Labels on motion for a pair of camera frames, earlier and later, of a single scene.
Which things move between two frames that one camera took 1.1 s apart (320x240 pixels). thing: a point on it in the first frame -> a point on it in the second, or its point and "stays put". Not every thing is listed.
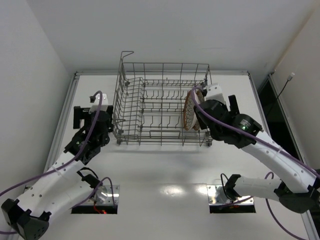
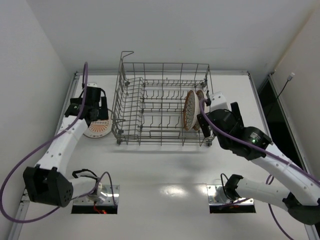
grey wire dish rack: x=149 y=101 stays put
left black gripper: x=93 y=115 -> x=104 y=110
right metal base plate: x=216 y=196 stays put
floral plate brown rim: x=189 y=119 stays put
